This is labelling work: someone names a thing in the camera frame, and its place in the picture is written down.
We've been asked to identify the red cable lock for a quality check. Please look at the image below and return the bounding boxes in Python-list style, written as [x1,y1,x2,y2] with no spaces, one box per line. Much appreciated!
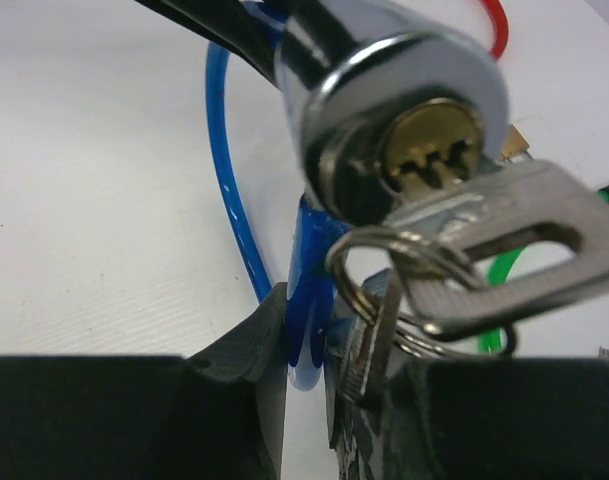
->
[480,0,510,60]

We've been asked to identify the blue lock keys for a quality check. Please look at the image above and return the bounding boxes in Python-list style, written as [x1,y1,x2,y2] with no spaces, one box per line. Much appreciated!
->
[326,160,609,404]

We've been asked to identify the blue cable lock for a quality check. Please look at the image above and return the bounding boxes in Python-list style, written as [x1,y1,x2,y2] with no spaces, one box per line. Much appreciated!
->
[204,0,510,391]

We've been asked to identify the brass padlock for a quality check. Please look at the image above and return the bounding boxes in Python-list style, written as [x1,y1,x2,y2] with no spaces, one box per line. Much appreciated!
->
[500,124,532,163]

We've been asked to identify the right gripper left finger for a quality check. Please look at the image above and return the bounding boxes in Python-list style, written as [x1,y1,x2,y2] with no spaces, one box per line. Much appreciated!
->
[0,284,287,479]

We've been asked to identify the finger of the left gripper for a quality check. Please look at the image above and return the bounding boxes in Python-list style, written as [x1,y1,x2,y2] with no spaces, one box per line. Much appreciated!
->
[137,0,276,85]

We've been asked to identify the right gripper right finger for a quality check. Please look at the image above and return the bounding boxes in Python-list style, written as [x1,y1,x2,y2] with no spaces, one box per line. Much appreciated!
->
[325,300,609,479]

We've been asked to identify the green cable lock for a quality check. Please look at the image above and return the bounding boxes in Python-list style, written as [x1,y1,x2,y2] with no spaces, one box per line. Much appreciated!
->
[476,177,609,354]

